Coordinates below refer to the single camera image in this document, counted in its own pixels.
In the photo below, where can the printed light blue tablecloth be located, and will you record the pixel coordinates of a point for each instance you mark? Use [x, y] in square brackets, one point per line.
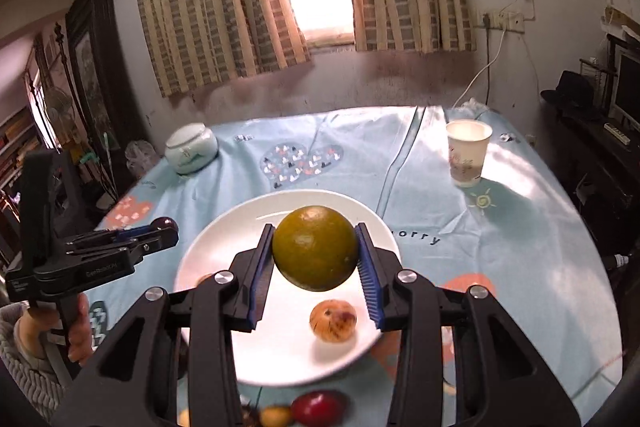
[350, 157]

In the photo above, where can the white remote control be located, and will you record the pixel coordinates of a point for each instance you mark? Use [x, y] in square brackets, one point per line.
[617, 133]

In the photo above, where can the small striped pepino melon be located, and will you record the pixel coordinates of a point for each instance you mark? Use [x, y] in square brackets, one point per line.
[332, 321]

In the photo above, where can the dark wooden desk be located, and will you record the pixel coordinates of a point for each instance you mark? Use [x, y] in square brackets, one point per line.
[590, 157]

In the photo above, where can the standing fan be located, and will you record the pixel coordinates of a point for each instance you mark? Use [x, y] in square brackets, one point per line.
[59, 104]

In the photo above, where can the clear plastic bag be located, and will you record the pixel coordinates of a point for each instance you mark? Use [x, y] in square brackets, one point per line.
[140, 157]

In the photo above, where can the dark purple plum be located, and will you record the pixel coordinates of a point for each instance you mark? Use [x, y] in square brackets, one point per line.
[165, 223]

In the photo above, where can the person's left forearm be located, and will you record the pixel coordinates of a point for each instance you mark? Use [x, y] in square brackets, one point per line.
[25, 382]

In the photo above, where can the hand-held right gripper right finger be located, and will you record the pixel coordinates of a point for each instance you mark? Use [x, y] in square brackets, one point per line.
[367, 277]

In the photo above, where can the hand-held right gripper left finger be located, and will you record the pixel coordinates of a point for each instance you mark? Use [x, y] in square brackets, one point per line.
[257, 277]

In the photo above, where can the white paper cup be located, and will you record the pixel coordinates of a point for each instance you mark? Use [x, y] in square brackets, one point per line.
[467, 152]

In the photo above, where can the bookshelf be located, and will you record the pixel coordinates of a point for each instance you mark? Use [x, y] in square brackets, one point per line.
[17, 132]

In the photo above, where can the dark framed picture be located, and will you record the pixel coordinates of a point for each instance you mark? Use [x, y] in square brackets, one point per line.
[92, 57]

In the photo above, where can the cardboard box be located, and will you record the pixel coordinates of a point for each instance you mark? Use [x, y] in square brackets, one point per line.
[622, 21]

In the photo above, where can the black hat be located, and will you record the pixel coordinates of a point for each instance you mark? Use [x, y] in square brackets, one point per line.
[575, 94]

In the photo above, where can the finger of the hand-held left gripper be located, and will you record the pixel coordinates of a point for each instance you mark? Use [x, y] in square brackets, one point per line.
[160, 239]
[140, 232]

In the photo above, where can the green-yellow orange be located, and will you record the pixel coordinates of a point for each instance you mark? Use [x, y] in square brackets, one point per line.
[315, 247]

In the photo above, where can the computer monitor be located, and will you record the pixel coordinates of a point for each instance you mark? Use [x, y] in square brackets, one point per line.
[630, 87]

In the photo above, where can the white power strip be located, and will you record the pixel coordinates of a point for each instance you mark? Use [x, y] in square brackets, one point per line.
[505, 21]

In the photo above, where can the pale green ceramic jar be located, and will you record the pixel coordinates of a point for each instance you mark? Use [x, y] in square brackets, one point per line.
[192, 149]

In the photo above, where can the person's left hand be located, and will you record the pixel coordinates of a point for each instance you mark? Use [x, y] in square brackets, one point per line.
[77, 327]

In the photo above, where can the yellow loquat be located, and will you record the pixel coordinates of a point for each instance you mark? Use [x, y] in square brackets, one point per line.
[275, 417]

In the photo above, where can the white plate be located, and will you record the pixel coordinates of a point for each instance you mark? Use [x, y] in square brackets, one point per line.
[280, 357]

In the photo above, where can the red plum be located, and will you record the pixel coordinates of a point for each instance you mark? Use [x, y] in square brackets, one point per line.
[320, 408]

